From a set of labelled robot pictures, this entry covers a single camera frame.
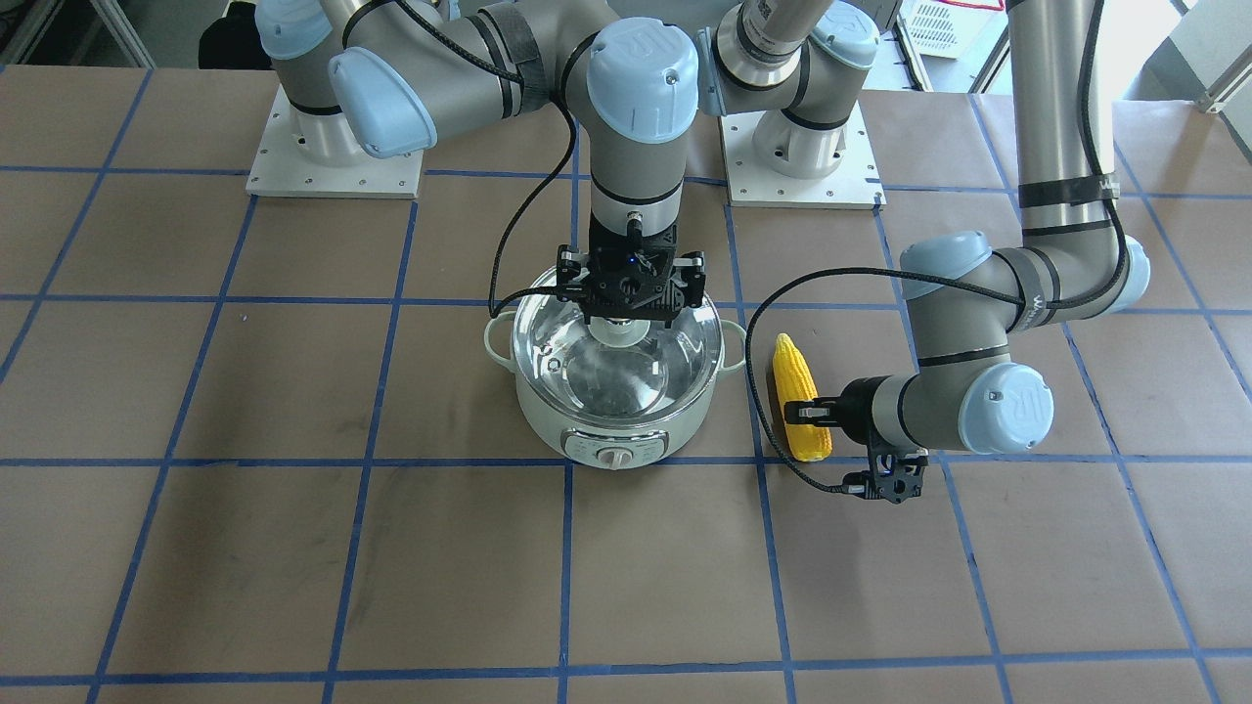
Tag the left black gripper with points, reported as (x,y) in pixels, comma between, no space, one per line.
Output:
(855,402)

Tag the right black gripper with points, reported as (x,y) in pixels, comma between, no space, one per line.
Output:
(568,268)

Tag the yellow corn cob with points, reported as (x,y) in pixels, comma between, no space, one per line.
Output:
(794,382)

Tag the glass pot lid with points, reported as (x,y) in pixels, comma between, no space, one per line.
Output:
(614,374)

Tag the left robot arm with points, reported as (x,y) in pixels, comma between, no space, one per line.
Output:
(965,299)

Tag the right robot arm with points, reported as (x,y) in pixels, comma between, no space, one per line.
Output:
(385,79)

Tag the pale green electric pot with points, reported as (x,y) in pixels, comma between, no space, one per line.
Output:
(615,447)

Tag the white plastic basket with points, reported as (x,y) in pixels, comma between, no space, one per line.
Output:
(946,29)

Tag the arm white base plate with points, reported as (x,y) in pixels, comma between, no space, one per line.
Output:
(316,156)
(771,161)

